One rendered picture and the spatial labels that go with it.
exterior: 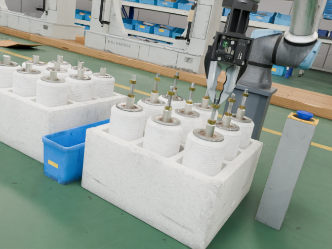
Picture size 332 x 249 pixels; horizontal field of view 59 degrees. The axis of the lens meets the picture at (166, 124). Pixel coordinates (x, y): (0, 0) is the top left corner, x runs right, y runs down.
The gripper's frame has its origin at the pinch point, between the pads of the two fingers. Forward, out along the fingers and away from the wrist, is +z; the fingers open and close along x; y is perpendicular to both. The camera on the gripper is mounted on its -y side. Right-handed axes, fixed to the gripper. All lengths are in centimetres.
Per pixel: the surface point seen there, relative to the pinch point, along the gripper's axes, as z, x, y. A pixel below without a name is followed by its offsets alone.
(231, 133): 9.8, 6.3, -5.7
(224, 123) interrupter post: 8.4, 4.4, -9.0
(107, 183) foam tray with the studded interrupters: 29.0, -22.9, -1.6
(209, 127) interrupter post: 7.1, -0.4, 1.7
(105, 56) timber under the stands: 30, -101, -254
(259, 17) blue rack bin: -51, 88, -473
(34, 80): 11, -57, -25
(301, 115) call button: 2.2, 22.3, -7.9
